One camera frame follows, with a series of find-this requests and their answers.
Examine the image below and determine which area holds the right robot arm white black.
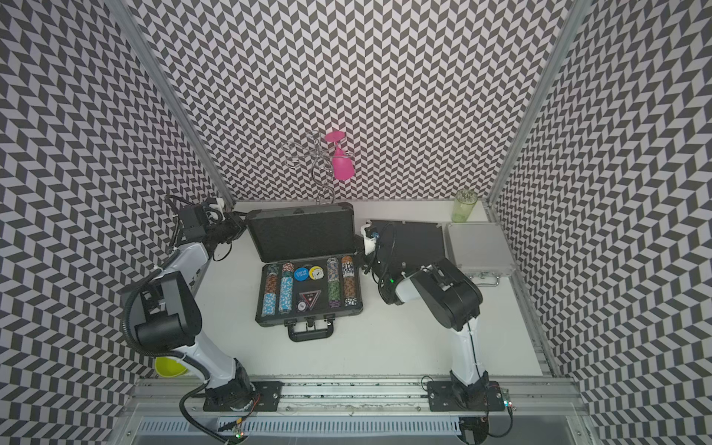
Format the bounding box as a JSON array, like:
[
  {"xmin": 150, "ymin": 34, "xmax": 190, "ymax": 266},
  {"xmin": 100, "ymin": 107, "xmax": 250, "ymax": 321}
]
[{"xmin": 361, "ymin": 220, "xmax": 491, "ymax": 410}]

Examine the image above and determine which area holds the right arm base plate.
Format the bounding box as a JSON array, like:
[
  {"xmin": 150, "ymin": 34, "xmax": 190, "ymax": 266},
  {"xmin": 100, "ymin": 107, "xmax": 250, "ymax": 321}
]
[{"xmin": 426, "ymin": 381, "xmax": 506, "ymax": 413}]

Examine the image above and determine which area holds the small silver aluminium poker case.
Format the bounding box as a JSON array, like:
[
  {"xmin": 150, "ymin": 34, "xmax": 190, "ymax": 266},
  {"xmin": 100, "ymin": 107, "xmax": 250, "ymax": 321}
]
[{"xmin": 445, "ymin": 222, "xmax": 515, "ymax": 287}]

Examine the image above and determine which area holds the yellow green bowl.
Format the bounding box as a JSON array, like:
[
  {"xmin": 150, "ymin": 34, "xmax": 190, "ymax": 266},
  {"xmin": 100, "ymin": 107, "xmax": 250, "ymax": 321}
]
[{"xmin": 154, "ymin": 357, "xmax": 188, "ymax": 378}]

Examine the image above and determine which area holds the aluminium mounting rail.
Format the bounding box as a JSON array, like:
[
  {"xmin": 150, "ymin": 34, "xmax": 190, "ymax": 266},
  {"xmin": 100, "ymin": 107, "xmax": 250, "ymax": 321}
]
[{"xmin": 119, "ymin": 376, "xmax": 585, "ymax": 418}]

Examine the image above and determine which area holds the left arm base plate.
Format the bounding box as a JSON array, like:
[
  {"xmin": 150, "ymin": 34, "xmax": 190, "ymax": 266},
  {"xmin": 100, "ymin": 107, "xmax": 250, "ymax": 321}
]
[{"xmin": 203, "ymin": 381, "xmax": 284, "ymax": 413}]

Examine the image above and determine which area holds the green translucent cup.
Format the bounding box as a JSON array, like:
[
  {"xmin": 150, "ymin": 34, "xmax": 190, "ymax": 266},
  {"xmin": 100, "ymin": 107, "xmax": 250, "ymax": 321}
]
[{"xmin": 451, "ymin": 188, "xmax": 478, "ymax": 223}]

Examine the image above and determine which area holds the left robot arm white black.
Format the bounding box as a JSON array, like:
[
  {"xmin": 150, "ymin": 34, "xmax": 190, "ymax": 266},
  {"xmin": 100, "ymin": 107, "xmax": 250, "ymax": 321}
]
[{"xmin": 120, "ymin": 195, "xmax": 258, "ymax": 411}]

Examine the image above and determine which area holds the black poker case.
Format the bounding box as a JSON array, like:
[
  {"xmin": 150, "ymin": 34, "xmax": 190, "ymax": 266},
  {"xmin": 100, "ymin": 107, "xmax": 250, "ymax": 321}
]
[
  {"xmin": 246, "ymin": 202, "xmax": 363, "ymax": 343},
  {"xmin": 369, "ymin": 220, "xmax": 446, "ymax": 274}
]

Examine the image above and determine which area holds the pink wine glass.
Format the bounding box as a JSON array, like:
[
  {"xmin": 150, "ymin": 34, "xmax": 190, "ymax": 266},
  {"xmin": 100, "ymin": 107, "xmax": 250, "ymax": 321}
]
[{"xmin": 324, "ymin": 131, "xmax": 355, "ymax": 182}]

